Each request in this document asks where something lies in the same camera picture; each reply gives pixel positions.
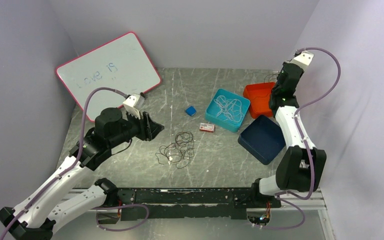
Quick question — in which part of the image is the orange plastic bin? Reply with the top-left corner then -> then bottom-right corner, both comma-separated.
243,82 -> 275,119

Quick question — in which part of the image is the light blue plastic bin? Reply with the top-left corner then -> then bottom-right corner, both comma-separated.
205,88 -> 250,133

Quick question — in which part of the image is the white cable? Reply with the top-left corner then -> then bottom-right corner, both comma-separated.
214,95 -> 246,123

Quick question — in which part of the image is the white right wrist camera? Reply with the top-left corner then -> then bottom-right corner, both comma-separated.
289,50 -> 314,72

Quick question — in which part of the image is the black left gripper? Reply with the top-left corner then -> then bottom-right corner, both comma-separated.
108,106 -> 165,148

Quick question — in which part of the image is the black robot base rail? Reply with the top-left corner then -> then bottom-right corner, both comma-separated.
102,184 -> 282,221

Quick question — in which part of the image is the dark blue plastic bin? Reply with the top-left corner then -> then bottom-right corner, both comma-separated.
237,115 -> 286,165

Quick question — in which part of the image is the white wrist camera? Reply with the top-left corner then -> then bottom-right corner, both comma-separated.
122,93 -> 145,120
289,50 -> 314,72

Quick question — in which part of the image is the small blue stamp block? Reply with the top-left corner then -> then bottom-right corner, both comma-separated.
185,105 -> 197,117

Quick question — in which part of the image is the red white small card box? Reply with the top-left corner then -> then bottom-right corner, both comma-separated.
199,122 -> 215,133

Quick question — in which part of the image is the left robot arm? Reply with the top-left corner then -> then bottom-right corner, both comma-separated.
0,107 -> 164,240

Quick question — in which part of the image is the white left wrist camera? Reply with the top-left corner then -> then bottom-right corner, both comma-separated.
122,93 -> 145,120

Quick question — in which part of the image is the pink framed whiteboard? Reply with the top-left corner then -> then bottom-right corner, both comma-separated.
55,32 -> 162,110

